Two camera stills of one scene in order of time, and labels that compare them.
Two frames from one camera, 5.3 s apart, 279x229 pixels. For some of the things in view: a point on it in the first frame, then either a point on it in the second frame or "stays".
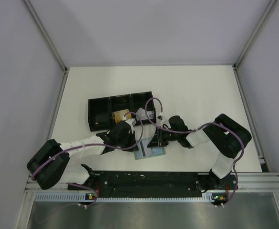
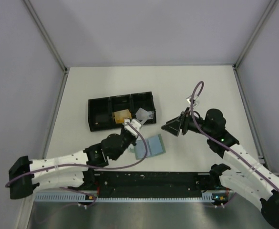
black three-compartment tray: (100, 110) stays
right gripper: (157, 140) -> (173, 126)
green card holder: (144, 151) stays
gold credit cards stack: (118, 116) stays
